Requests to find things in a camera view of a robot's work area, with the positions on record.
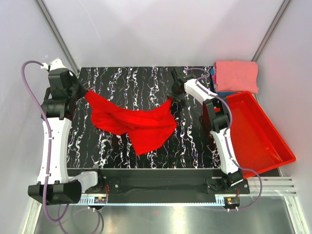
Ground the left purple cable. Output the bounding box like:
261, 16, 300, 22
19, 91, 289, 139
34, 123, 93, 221
21, 60, 104, 234

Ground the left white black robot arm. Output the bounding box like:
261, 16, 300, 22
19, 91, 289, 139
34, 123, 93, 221
28, 68, 98, 205

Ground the aluminium frame post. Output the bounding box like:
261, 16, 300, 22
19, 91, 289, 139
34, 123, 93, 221
251, 0, 292, 62
35, 0, 80, 74

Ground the red plastic bin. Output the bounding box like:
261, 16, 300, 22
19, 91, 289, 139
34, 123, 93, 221
202, 91, 297, 179

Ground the grey slotted cable duct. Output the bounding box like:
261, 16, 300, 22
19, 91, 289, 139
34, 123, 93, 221
75, 194, 240, 207

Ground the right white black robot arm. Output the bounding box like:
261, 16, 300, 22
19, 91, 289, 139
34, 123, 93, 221
169, 68, 243, 191

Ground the right aluminium frame post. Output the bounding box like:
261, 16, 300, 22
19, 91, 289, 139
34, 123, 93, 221
251, 0, 292, 62

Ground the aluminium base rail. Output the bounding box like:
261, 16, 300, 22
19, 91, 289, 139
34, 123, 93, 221
31, 176, 298, 197

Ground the black marble pattern mat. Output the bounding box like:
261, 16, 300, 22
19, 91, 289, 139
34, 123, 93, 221
67, 67, 220, 169

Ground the left aluminium frame post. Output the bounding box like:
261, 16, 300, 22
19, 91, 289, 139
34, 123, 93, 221
35, 0, 80, 74

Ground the red t shirt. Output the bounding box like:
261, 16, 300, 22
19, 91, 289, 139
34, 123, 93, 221
85, 91, 177, 156

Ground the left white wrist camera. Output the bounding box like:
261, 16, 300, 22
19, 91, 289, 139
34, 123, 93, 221
40, 58, 67, 72

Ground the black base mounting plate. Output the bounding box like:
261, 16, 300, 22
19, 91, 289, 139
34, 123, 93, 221
95, 168, 250, 195

